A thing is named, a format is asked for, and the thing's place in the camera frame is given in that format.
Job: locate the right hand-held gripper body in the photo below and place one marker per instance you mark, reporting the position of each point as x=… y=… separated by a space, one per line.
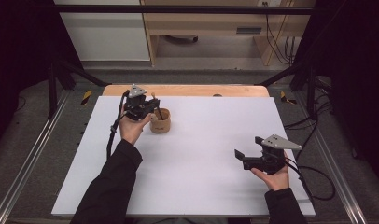
x=273 y=161

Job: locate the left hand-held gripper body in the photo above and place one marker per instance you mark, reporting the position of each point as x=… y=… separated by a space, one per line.
x=136 y=107

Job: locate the brown cup with small figure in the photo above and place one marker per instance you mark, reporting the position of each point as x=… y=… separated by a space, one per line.
x=161 y=126

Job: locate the person's right hand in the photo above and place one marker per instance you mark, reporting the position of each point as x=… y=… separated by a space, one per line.
x=276 y=180

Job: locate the person's left hand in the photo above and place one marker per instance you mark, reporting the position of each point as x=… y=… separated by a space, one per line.
x=131 y=130

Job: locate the white board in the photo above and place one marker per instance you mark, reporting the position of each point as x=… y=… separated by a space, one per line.
x=203 y=155

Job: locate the wooden table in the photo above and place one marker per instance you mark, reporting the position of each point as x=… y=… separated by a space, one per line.
x=193 y=90

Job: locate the yellow clamp right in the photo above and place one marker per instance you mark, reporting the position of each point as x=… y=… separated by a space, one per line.
x=284 y=97

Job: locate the yellow clamp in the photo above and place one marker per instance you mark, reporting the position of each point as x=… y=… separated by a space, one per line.
x=86 y=97
x=284 y=97

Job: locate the yellow clamp left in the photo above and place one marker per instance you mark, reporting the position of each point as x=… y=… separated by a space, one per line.
x=86 y=97

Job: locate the dark table grommet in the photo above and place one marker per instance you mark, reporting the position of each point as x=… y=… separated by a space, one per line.
x=217 y=95

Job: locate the white cabinet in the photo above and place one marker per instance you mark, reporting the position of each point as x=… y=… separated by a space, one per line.
x=106 y=37

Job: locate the light wooden desk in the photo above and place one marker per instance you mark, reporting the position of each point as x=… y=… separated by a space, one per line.
x=209 y=23

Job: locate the black curtain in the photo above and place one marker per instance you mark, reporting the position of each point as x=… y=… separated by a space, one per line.
x=358 y=77
x=19 y=62

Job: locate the aluminium floor rail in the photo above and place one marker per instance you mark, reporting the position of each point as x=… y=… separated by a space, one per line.
x=32 y=155
x=337 y=174

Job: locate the black frame strut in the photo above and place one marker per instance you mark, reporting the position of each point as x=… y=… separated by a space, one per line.
x=310 y=90
x=52 y=90

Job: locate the black horizontal frame bar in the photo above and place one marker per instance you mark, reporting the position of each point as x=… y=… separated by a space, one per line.
x=178 y=9

